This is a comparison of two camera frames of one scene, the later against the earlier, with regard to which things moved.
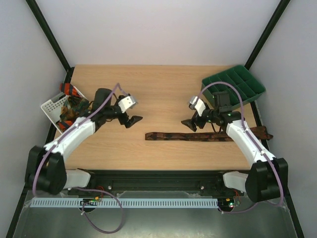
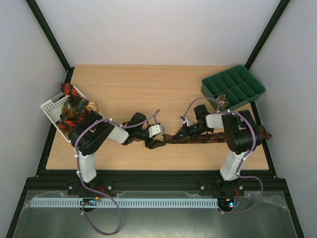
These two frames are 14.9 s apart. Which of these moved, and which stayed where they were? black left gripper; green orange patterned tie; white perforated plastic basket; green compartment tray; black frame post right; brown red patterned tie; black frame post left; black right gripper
Moved: black left gripper; brown red patterned tie; black right gripper
Stayed: green compartment tray; white perforated plastic basket; black frame post right; black frame post left; green orange patterned tie
